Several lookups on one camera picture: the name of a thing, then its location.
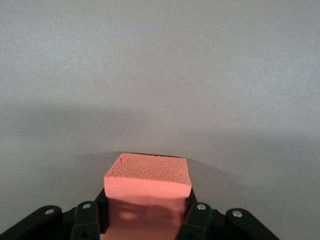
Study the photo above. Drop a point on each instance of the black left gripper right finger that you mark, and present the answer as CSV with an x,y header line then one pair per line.
x,y
197,222

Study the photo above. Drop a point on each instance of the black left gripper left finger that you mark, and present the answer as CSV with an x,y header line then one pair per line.
x,y
85,222

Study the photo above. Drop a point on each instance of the orange foam cube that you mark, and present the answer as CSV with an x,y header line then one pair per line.
x,y
147,175

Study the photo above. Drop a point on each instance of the brown paper table cover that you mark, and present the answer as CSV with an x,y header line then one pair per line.
x,y
150,62

